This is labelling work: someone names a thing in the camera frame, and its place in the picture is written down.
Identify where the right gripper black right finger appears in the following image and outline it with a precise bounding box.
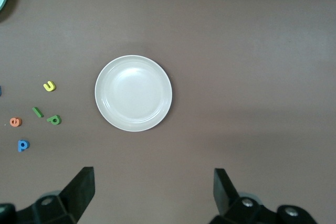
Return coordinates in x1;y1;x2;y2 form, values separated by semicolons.
211;168;318;224

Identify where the blue letter p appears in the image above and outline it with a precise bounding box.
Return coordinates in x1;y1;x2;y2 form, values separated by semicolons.
17;139;30;153

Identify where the yellow letter u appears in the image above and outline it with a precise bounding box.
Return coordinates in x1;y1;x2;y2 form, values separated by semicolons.
43;80;56;92

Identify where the beige brown plate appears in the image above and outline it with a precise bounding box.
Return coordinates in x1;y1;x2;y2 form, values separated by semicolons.
94;55;173;132

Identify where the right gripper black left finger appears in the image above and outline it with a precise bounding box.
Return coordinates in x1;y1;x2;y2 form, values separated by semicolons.
0;166;95;224

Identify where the green letter d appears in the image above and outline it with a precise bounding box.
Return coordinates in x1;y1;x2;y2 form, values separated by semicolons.
46;114;62;126

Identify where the brown table cover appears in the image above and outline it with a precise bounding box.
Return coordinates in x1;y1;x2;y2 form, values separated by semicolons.
0;0;336;224

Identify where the green letter l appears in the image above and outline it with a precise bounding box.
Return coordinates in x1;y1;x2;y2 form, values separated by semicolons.
31;106;44;119

